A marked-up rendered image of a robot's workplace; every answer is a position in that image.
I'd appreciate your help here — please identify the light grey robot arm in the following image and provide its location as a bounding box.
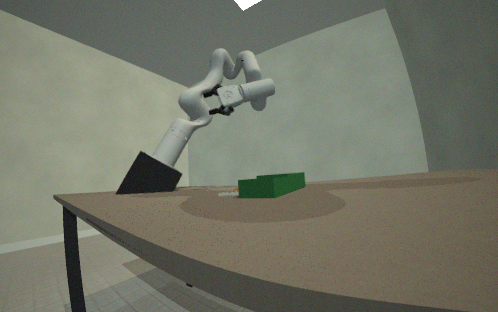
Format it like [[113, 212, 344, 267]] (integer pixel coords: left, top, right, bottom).
[[146, 48, 275, 171]]

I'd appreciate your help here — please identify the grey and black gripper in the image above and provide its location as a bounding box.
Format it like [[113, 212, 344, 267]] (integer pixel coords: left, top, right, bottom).
[[203, 84, 244, 116]]

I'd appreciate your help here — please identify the green bin with label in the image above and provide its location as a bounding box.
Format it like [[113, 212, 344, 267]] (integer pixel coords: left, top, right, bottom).
[[238, 172, 306, 198]]

